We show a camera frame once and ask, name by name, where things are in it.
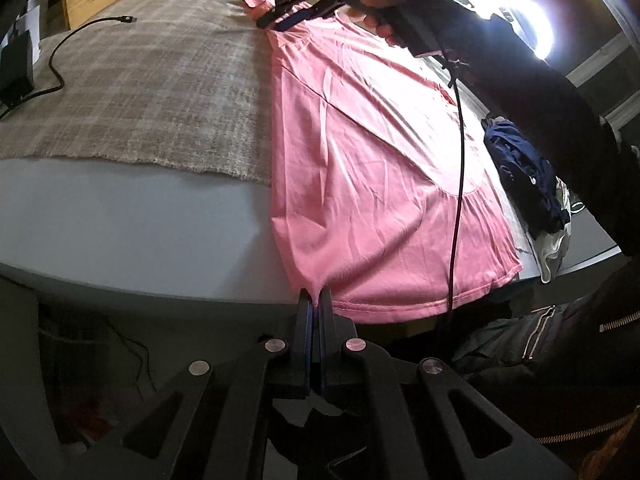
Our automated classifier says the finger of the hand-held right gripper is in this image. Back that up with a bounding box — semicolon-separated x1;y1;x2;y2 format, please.
274;7;313;31
256;0;351;29

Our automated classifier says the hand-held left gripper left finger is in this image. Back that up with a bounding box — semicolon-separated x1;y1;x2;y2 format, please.
65;287;317;480

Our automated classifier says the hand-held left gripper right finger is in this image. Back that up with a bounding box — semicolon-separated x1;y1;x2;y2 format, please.
317;287;576;480

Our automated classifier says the pink t-shirt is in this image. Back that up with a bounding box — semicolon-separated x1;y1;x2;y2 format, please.
240;0;523;325

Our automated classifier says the person's right forearm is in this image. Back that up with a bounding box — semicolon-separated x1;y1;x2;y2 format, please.
425;0;640;258

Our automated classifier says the person's right hand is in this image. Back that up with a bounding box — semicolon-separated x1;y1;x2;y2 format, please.
350;0;408;48

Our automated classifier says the checked beige blanket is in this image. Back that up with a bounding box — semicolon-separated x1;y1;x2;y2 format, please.
0;0;538;258

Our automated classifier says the white garment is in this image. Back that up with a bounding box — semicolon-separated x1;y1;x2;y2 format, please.
537;180;586;283

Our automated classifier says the person's dark jacket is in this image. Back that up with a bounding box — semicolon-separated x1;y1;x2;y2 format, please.
450;255;640;480

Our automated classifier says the navy blue garment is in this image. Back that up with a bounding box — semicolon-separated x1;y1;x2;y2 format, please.
482;119;571;235

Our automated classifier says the black power adapter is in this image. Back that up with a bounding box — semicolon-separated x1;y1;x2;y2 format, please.
0;30;36;106

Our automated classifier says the black cable with plug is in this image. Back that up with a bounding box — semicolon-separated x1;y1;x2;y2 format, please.
0;15;138;121

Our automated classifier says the bright ring light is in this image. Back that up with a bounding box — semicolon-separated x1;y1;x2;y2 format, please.
480;0;556;61

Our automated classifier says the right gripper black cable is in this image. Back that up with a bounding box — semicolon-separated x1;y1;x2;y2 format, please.
437;50;468;321

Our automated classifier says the white door frame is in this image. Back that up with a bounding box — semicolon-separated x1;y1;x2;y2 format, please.
565;30;640;131

